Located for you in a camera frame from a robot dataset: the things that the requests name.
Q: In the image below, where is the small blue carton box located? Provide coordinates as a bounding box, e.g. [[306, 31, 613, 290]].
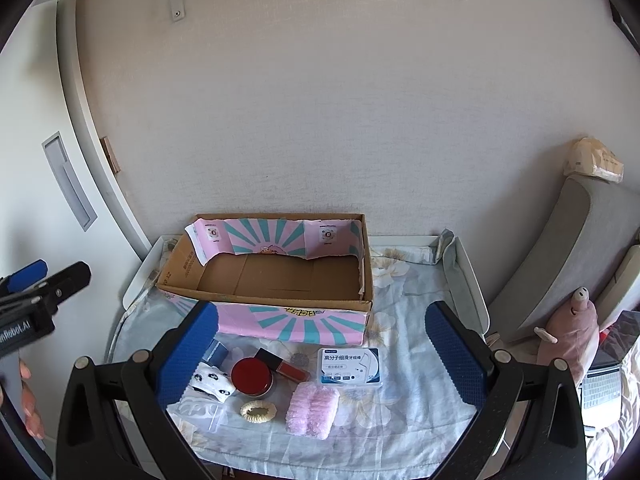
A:
[[202, 339, 229, 370]]

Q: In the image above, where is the panda pattern white sock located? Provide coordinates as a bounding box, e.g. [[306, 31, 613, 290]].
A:
[[189, 362, 235, 403]]

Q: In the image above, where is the red lip gloss tube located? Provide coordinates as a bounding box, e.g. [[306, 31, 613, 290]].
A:
[[255, 348, 309, 382]]

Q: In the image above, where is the dental floss pick box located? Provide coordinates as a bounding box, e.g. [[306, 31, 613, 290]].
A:
[[317, 348, 382, 388]]

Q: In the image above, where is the pink fluffy scrunchie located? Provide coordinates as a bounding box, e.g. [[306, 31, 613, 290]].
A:
[[285, 382, 340, 440]]

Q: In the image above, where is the person's left hand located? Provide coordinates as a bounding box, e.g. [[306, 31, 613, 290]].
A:
[[18, 359, 46, 440]]

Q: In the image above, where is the red lid round jar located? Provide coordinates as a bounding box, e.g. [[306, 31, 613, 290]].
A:
[[231, 358, 273, 399]]

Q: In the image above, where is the white wardrobe door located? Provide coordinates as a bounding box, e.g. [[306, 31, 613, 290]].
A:
[[1, 2, 141, 288]]

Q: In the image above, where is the cream oval hair clip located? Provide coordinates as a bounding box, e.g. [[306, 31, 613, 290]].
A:
[[240, 400, 278, 425]]

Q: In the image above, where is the pink plush pig toy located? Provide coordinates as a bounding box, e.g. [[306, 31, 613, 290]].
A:
[[534, 287, 599, 386]]

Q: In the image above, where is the pink striped cardboard box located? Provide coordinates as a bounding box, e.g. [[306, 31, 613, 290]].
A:
[[157, 214, 373, 346]]

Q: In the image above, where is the silver laptop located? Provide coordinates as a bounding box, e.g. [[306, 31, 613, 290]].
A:
[[582, 366, 622, 426]]

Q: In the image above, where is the beige tissue pack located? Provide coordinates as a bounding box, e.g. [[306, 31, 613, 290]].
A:
[[563, 136, 624, 183]]

